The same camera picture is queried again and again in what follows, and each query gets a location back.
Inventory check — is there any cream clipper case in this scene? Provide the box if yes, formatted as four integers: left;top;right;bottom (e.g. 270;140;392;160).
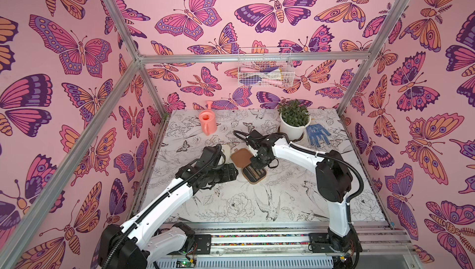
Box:
218;144;231;165

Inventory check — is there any white potted green plant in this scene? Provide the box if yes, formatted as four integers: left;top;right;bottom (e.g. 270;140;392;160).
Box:
278;100;311;140

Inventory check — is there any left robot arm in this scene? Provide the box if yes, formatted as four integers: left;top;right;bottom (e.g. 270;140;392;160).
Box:
98;145;238;269

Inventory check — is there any blue gardening glove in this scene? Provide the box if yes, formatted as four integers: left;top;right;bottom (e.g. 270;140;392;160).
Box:
306;124;331;148

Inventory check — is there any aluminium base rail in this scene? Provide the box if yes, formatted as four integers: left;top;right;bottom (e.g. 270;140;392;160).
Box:
103;221;420;269

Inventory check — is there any pink watering can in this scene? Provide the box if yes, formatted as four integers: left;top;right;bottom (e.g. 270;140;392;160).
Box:
199;100;217;135

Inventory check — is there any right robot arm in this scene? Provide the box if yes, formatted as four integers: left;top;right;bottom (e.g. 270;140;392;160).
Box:
240;130;364;255

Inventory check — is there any white wire wall basket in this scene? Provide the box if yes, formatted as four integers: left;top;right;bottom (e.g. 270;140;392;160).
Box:
236;47;295;89

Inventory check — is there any dark brown clipper case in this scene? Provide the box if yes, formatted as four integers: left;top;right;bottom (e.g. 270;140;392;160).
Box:
230;149;267;184

